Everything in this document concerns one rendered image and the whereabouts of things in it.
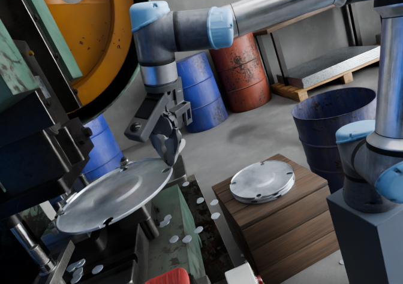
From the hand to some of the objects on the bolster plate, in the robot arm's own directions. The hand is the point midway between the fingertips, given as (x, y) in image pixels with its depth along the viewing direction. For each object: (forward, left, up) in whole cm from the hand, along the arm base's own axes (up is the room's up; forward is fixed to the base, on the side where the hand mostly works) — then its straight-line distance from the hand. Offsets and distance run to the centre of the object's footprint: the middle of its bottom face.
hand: (168, 163), depth 67 cm
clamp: (+29, +12, -9) cm, 33 cm away
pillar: (+34, +3, -6) cm, 34 cm away
